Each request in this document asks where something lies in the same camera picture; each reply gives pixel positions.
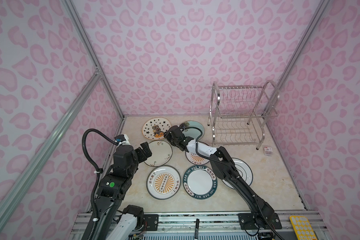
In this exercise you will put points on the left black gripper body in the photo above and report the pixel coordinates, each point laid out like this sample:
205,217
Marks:
141,156

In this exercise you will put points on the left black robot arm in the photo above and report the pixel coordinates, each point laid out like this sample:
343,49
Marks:
109,192

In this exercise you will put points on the chrome two-tier dish rack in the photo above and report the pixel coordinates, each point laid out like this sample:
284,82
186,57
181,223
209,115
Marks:
238,114

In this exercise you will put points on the cat and stars plate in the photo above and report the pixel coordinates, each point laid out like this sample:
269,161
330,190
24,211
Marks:
155,128

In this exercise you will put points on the small pink white box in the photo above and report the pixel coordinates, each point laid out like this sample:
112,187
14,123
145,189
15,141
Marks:
268,151

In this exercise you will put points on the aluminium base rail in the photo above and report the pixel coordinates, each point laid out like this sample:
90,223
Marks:
211,226

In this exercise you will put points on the cream plate with red berries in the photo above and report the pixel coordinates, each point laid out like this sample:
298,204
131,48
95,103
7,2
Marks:
161,153

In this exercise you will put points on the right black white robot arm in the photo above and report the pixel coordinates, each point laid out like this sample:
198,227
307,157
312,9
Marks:
225,169

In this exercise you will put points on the black marker pen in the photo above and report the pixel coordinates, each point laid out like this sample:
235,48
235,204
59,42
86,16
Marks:
196,233

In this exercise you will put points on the dark green rimmed plate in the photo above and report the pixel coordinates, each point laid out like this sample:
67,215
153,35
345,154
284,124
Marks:
200,182

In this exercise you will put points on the small orange sunburst plate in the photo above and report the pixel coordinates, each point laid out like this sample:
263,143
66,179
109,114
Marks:
194,158

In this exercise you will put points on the teal flower plate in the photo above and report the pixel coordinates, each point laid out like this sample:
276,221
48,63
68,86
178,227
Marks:
192,129

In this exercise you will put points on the large orange sunburst plate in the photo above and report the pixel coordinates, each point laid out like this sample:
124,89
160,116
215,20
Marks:
163,182

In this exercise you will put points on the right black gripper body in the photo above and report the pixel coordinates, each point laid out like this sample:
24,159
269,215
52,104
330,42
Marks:
169,137

